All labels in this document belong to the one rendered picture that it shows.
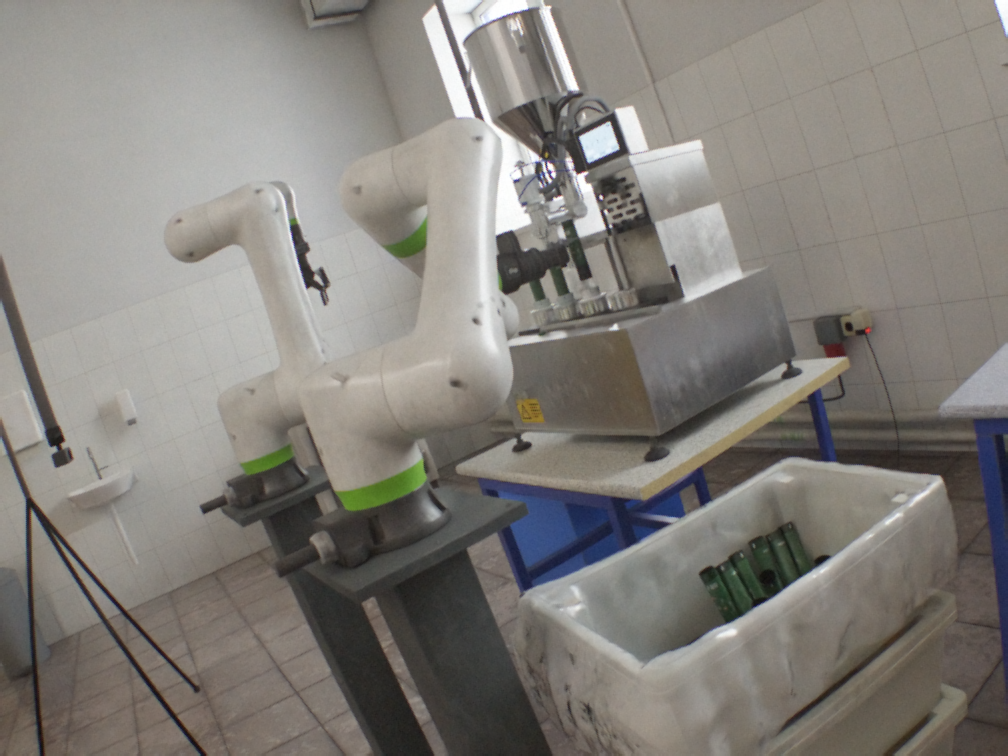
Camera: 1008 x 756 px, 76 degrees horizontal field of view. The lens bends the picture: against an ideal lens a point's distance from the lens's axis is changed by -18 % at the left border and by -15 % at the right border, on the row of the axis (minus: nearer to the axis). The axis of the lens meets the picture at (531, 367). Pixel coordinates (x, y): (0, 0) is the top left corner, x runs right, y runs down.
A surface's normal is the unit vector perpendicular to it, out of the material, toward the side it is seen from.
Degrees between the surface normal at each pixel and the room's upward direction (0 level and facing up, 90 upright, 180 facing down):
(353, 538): 81
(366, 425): 107
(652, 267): 90
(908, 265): 90
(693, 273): 90
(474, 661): 90
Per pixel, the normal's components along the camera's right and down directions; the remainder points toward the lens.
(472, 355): 0.33, -0.29
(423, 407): -0.15, 0.51
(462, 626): 0.54, -0.07
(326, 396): -0.26, 0.18
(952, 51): -0.79, 0.34
